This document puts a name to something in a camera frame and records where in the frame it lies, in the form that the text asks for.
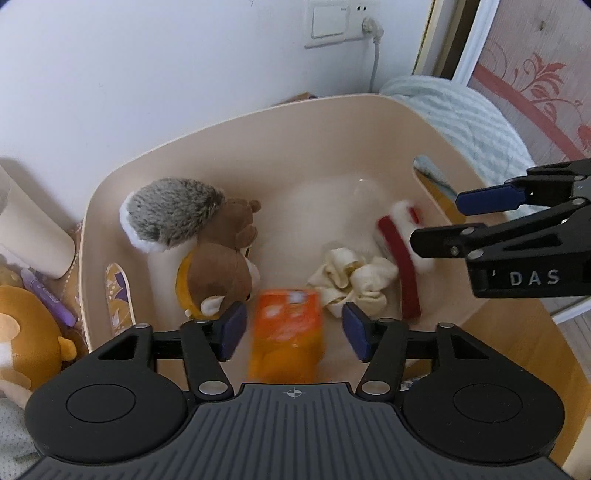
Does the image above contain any orange bear plush toy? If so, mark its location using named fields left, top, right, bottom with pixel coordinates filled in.
left=1, top=284, right=77, bottom=409

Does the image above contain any white wall socket plate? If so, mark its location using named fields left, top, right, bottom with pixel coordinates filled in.
left=304, top=0, right=381, bottom=49

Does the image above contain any white red plush toy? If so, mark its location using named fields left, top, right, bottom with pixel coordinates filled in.
left=374, top=200, right=434, bottom=321

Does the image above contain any light green striped blanket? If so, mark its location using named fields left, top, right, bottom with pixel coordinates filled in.
left=380, top=75, right=534, bottom=186

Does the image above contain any brown bear keychain plush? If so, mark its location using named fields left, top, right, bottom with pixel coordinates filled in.
left=175, top=199, right=260, bottom=321

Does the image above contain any white paper roll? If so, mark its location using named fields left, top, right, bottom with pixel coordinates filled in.
left=1, top=169, right=75, bottom=279

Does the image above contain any floral patterned cloth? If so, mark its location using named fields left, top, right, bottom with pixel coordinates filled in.
left=60, top=221, right=89, bottom=358

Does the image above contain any purple pen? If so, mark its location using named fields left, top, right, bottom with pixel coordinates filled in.
left=20, top=269, right=76, bottom=328

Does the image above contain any white plug and cable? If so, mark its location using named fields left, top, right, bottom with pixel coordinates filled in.
left=359, top=16, right=386, bottom=93

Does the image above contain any grey hedgehog plush toy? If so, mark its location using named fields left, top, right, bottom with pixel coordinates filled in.
left=119, top=177, right=226, bottom=253

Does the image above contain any beige plastic storage basket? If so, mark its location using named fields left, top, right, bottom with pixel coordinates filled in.
left=77, top=93, right=491, bottom=384

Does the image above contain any orange small box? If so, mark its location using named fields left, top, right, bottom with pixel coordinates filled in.
left=249, top=289, right=325, bottom=384

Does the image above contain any cream scrunchie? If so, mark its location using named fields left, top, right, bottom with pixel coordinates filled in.
left=307, top=247, right=399, bottom=318

